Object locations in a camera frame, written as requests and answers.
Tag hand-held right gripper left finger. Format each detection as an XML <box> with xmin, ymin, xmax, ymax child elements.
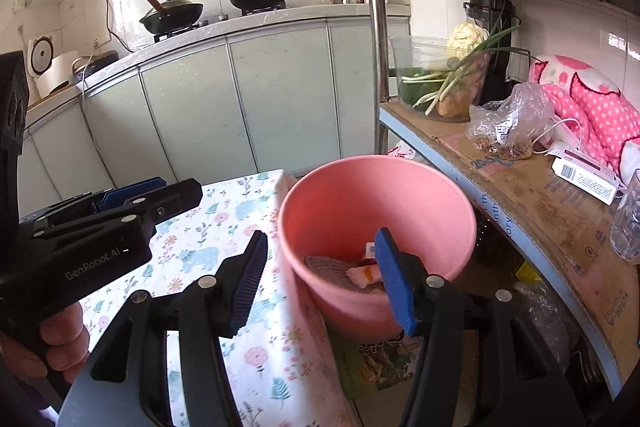
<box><xmin>57</xmin><ymin>229</ymin><xmax>269</xmax><ymax>427</ymax></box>

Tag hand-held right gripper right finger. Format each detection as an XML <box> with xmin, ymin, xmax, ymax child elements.
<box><xmin>374</xmin><ymin>227</ymin><xmax>586</xmax><ymax>427</ymax></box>

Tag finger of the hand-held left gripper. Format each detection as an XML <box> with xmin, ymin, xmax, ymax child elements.
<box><xmin>125</xmin><ymin>178</ymin><xmax>203</xmax><ymax>238</ymax></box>
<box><xmin>37</xmin><ymin>177</ymin><xmax>167</xmax><ymax>228</ymax></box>

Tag white orange wrapper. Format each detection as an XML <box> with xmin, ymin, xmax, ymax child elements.
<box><xmin>347</xmin><ymin>262</ymin><xmax>384</xmax><ymax>292</ymax></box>

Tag grey scrubbing cloth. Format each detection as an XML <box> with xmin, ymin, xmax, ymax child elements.
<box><xmin>305</xmin><ymin>255</ymin><xmax>389</xmax><ymax>297</ymax></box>

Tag pink plastic bucket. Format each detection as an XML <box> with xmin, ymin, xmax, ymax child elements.
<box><xmin>277</xmin><ymin>155</ymin><xmax>478</xmax><ymax>344</ymax></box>

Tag person's left hand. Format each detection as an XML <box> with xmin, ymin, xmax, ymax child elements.
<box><xmin>0</xmin><ymin>302</ymin><xmax>89</xmax><ymax>384</ymax></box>

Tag floral printed tablecloth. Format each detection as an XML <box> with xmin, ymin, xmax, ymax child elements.
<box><xmin>77</xmin><ymin>169</ymin><xmax>362</xmax><ymax>427</ymax></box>

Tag green printed bag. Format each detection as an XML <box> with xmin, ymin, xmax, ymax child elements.
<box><xmin>330</xmin><ymin>332</ymin><xmax>427</xmax><ymax>401</ymax></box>

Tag black electric cooker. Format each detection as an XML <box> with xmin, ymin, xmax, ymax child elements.
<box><xmin>72</xmin><ymin>51</ymin><xmax>120</xmax><ymax>86</ymax></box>

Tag white rice cooker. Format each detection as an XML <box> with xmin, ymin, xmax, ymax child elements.
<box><xmin>28</xmin><ymin>36</ymin><xmax>82</xmax><ymax>98</ymax></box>

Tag grey kitchen cabinet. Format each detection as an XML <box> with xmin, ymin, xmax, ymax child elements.
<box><xmin>20</xmin><ymin>4</ymin><xmax>414</xmax><ymax>208</ymax></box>

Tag cardboard shelf liner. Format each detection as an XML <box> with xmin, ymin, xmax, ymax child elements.
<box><xmin>385</xmin><ymin>99</ymin><xmax>640</xmax><ymax>360</ymax></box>

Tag gas stove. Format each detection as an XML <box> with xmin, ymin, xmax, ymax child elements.
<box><xmin>152</xmin><ymin>2</ymin><xmax>289</xmax><ymax>43</ymax></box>

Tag crumpled clear plastic bags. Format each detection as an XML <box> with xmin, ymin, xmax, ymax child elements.
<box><xmin>510</xmin><ymin>282</ymin><xmax>612</xmax><ymax>389</ymax></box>

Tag black wok with lid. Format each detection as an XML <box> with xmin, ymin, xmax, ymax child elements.
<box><xmin>139</xmin><ymin>0</ymin><xmax>205</xmax><ymax>36</ymax></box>

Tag green pepper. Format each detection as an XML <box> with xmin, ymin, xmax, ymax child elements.
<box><xmin>400</xmin><ymin>67</ymin><xmax>441</xmax><ymax>110</ymax></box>

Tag clear bag of nuts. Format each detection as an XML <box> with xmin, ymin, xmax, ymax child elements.
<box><xmin>467</xmin><ymin>82</ymin><xmax>556</xmax><ymax>160</ymax></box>

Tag green onions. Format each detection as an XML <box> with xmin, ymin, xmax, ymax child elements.
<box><xmin>402</xmin><ymin>19</ymin><xmax>532</xmax><ymax>116</ymax></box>

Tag white labelled carton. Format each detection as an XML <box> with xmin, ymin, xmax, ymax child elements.
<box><xmin>550</xmin><ymin>147</ymin><xmax>621</xmax><ymax>206</ymax></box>

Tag clear drinking glass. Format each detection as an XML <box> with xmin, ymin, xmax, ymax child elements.
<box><xmin>610</xmin><ymin>169</ymin><xmax>640</xmax><ymax>265</ymax></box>

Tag metal shelf rack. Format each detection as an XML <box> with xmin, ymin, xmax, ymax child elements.
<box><xmin>345</xmin><ymin>0</ymin><xmax>640</xmax><ymax>403</ymax></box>

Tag cauliflower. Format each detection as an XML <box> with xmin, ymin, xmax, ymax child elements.
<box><xmin>446</xmin><ymin>22</ymin><xmax>490</xmax><ymax>58</ymax></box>

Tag pink polka dot plush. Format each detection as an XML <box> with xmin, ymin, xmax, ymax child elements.
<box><xmin>529</xmin><ymin>54</ymin><xmax>640</xmax><ymax>178</ymax></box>

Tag black blender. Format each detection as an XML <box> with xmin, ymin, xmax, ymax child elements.
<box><xmin>462</xmin><ymin>0</ymin><xmax>519</xmax><ymax>104</ymax></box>

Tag black power cord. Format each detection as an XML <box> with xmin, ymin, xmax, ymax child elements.
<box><xmin>102</xmin><ymin>0</ymin><xmax>137</xmax><ymax>53</ymax></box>

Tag white cable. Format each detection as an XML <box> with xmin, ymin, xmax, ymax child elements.
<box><xmin>530</xmin><ymin>117</ymin><xmax>587</xmax><ymax>156</ymax></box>

